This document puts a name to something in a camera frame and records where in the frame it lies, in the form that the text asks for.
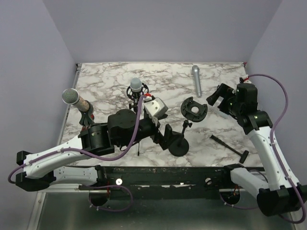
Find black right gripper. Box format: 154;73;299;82
207;82;242;117

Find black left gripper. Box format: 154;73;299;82
117;113;182;149

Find black round-base shock-mount stand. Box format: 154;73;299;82
169;97;208;157

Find silver grey handheld microphone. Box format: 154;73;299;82
191;65;202;98

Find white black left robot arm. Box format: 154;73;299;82
14;109;189;192

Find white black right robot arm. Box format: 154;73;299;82
207;83;307;216

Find black tripod microphone stand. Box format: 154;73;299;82
126;82;151;156

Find white foam-head microphone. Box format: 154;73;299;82
130;78;143;94

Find black clip round-base stand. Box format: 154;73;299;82
79;100;94;126

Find copper body mesh microphone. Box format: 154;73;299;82
62;88;94;113

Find clear plastic screw box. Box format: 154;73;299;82
217;106;231;119

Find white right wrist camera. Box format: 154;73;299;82
239;76;252;84

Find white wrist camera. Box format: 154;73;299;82
144;97;168;119
239;76;252;84

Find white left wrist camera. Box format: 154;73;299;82
144;97;168;119

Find black robot mounting base rail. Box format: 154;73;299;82
92;166;235;200

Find black T-handle tool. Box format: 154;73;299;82
210;135;249;164

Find red handled pliers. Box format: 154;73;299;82
81;115;94;131

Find aluminium frame extrusion rail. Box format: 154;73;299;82
26;186;83;230

